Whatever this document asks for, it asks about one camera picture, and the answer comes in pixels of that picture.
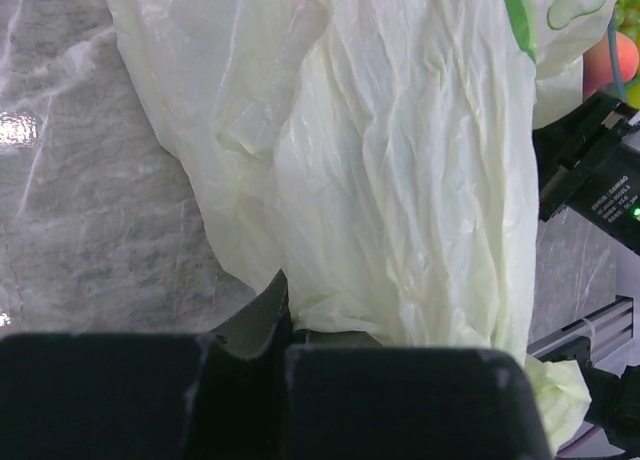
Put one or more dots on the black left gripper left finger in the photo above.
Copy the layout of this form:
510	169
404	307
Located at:
260	325

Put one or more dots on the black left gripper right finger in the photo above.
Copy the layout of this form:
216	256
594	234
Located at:
348	339

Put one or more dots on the green printed plastic bag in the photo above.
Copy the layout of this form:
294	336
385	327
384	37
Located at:
381	157

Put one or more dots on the green grape bunch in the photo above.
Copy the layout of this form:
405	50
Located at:
626	14

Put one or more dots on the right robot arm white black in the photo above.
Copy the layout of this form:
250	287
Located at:
588	161

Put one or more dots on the pink peach with leaf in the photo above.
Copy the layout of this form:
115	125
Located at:
598	68

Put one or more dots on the teal transparent plastic tray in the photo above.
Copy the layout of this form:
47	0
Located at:
624	61

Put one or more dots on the aluminium mounting rail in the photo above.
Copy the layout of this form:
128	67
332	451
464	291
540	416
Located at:
591	338

